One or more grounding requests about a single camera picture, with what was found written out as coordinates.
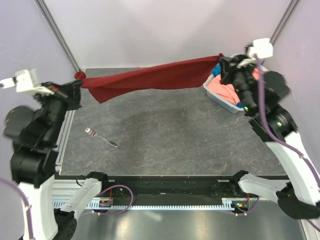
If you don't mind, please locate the left aluminium frame post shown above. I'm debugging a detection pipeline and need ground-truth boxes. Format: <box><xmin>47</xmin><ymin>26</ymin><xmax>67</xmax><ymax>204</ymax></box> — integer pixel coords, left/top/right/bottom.
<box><xmin>34</xmin><ymin>0</ymin><xmax>81</xmax><ymax>72</ymax></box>

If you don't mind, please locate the white slotted cable duct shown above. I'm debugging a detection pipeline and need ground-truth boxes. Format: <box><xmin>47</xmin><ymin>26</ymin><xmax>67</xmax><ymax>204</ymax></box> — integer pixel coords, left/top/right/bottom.
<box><xmin>53</xmin><ymin>197</ymin><xmax>251</xmax><ymax>211</ymax></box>

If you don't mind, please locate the right aluminium frame post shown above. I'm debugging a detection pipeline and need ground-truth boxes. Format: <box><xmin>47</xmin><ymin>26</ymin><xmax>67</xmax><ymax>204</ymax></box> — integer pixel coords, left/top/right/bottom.
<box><xmin>270</xmin><ymin>0</ymin><xmax>300</xmax><ymax>46</ymax></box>

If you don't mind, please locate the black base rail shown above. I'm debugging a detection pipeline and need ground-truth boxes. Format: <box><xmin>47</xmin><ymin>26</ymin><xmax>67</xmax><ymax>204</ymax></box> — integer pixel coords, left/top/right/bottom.
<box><xmin>77</xmin><ymin>174</ymin><xmax>253</xmax><ymax>201</ymax></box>

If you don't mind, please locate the salmon pink cloth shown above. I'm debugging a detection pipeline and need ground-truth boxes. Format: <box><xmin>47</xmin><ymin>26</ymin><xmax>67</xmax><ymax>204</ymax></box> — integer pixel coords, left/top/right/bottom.
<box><xmin>207</xmin><ymin>67</ymin><xmax>261</xmax><ymax>105</ymax></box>

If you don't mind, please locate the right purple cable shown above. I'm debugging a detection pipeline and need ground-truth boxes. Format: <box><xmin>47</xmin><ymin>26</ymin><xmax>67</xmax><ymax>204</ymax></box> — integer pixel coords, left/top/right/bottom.
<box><xmin>254</xmin><ymin>53</ymin><xmax>320</xmax><ymax>232</ymax></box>

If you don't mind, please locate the dark red cloth napkin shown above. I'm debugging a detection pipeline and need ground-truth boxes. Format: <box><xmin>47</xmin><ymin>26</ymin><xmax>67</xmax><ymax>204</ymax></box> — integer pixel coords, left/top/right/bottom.
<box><xmin>74</xmin><ymin>53</ymin><xmax>223</xmax><ymax>104</ymax></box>

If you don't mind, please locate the aluminium frame post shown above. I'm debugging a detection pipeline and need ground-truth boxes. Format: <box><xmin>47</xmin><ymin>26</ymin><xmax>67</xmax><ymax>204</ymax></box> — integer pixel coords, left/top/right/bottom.
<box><xmin>270</xmin><ymin>0</ymin><xmax>300</xmax><ymax>46</ymax></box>
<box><xmin>34</xmin><ymin>0</ymin><xmax>81</xmax><ymax>72</ymax></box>

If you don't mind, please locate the white plastic basket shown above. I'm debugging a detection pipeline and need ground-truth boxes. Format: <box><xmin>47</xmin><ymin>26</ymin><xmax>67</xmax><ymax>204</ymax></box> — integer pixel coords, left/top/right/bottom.
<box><xmin>203</xmin><ymin>63</ymin><xmax>244</xmax><ymax>114</ymax></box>

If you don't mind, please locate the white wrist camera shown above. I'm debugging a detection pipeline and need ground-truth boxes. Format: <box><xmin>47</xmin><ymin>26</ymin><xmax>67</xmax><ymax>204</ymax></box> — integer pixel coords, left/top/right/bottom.
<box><xmin>0</xmin><ymin>68</ymin><xmax>54</xmax><ymax>96</ymax></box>
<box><xmin>239</xmin><ymin>38</ymin><xmax>274</xmax><ymax>67</ymax></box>

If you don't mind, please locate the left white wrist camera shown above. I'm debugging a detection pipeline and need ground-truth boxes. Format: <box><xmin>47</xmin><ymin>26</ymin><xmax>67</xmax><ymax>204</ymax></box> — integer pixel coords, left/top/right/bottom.
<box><xmin>0</xmin><ymin>68</ymin><xmax>54</xmax><ymax>96</ymax></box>

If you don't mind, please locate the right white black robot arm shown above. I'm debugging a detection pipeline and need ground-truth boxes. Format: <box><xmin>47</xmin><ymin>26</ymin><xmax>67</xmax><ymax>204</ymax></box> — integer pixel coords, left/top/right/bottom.
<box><xmin>218</xmin><ymin>54</ymin><xmax>320</xmax><ymax>220</ymax></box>

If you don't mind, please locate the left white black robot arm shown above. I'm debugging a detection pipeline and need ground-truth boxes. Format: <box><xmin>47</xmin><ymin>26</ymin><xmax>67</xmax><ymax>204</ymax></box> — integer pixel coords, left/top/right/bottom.
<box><xmin>3</xmin><ymin>80</ymin><xmax>110</xmax><ymax>240</ymax></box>

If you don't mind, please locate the blue cloth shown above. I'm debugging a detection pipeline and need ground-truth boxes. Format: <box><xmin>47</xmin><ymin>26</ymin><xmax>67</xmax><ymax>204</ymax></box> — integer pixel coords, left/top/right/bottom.
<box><xmin>211</xmin><ymin>63</ymin><xmax>221</xmax><ymax>78</ymax></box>

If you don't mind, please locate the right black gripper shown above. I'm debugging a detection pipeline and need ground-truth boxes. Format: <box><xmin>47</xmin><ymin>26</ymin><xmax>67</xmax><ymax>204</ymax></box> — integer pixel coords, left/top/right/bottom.
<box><xmin>219</xmin><ymin>52</ymin><xmax>260</xmax><ymax>114</ymax></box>

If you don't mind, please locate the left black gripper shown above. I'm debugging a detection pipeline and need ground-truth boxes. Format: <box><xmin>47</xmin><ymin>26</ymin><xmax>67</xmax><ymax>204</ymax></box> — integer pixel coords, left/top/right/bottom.
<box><xmin>33</xmin><ymin>77</ymin><xmax>83</xmax><ymax>144</ymax></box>

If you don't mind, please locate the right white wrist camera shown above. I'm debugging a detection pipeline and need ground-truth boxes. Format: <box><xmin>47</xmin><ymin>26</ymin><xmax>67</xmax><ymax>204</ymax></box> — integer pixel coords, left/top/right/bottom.
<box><xmin>239</xmin><ymin>38</ymin><xmax>274</xmax><ymax>67</ymax></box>

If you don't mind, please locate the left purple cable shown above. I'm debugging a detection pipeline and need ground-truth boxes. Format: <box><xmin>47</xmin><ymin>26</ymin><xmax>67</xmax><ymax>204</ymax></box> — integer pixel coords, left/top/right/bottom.
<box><xmin>0</xmin><ymin>177</ymin><xmax>35</xmax><ymax>240</ymax></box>

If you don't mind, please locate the purple cable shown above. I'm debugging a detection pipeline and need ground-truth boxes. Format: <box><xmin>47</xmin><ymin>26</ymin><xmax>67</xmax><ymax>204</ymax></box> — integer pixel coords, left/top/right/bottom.
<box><xmin>254</xmin><ymin>53</ymin><xmax>320</xmax><ymax>232</ymax></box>
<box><xmin>0</xmin><ymin>177</ymin><xmax>35</xmax><ymax>240</ymax></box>

